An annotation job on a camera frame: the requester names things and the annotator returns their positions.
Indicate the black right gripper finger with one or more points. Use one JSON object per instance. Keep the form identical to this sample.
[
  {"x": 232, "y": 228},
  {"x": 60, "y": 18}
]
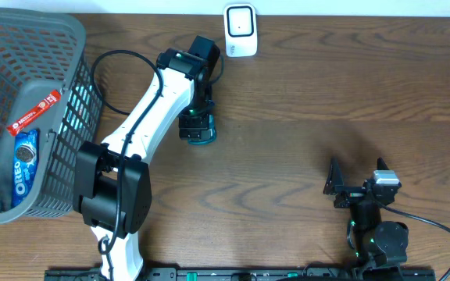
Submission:
[
  {"x": 381, "y": 164},
  {"x": 334, "y": 183}
]

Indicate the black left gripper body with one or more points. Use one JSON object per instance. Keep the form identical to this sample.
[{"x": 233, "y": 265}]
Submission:
[{"x": 194, "y": 116}]

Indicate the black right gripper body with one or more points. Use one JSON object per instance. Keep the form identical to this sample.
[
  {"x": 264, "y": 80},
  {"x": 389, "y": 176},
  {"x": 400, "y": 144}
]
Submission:
[{"x": 351, "y": 194}]

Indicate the teal mouthwash bottle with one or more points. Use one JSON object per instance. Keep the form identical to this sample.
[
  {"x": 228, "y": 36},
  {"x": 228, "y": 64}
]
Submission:
[{"x": 203, "y": 131}]

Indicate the red Nescafe stick sachet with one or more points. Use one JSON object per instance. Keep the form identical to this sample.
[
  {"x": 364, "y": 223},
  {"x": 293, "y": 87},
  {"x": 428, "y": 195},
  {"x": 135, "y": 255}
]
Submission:
[{"x": 39, "y": 109}]

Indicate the blue Oreo cookie pack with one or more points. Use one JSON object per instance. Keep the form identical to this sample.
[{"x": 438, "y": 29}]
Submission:
[{"x": 25, "y": 163}]

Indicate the white barcode scanner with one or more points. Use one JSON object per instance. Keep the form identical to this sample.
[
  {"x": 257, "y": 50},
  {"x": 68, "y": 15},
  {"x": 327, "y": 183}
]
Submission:
[{"x": 240, "y": 28}]

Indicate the grey plastic mesh basket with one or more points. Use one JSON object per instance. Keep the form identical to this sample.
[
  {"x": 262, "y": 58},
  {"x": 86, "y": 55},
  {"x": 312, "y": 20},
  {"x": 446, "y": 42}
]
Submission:
[{"x": 41, "y": 52}]

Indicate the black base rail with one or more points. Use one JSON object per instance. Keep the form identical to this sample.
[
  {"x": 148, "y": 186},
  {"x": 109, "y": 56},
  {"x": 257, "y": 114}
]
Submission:
[{"x": 311, "y": 273}]

